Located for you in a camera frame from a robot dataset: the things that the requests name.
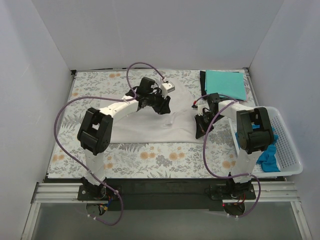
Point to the white plastic basket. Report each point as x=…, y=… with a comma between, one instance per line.
x=287, y=158

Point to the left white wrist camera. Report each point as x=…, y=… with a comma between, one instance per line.
x=166, y=88

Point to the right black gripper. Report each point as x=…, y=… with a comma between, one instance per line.
x=203, y=121

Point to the floral patterned table mat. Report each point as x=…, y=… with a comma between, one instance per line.
x=136, y=160

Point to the blue t shirt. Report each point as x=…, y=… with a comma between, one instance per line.
x=267, y=160

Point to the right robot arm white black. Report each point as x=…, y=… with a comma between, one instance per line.
x=254, y=136

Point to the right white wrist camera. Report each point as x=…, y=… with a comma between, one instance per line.
x=200, y=108

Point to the white t shirt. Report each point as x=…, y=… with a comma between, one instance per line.
x=147, y=126

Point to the folded teal t shirt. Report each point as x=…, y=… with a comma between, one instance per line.
x=225, y=83

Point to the aluminium frame rail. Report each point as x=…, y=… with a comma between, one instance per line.
x=271, y=191

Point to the folded black t shirt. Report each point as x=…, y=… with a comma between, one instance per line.
x=202, y=80

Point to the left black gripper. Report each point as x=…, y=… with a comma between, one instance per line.
x=158, y=103

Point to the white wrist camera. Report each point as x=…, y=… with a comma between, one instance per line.
x=166, y=88
x=200, y=108

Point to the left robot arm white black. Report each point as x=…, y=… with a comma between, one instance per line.
x=96, y=128

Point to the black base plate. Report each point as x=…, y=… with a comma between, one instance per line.
x=165, y=193

